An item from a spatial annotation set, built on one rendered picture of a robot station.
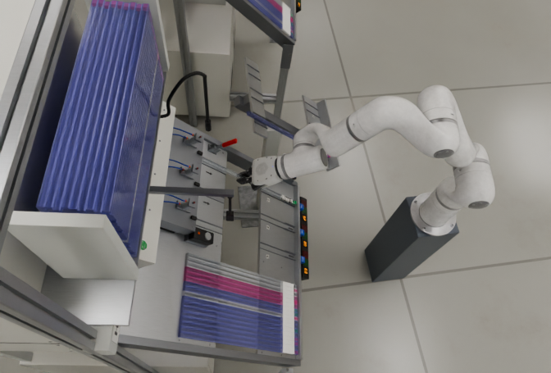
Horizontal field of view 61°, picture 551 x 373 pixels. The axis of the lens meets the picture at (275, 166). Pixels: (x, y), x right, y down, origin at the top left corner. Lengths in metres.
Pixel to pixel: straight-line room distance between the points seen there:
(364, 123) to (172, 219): 0.60
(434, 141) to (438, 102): 0.13
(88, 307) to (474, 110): 2.80
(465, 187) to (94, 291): 1.17
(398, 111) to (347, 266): 1.44
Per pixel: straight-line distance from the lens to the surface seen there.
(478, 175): 1.69
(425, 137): 1.33
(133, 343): 1.30
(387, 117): 1.31
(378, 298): 2.61
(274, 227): 1.76
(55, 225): 0.83
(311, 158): 1.52
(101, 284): 1.12
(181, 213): 1.39
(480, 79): 3.59
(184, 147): 1.47
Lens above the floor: 2.44
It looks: 61 degrees down
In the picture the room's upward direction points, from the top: 10 degrees clockwise
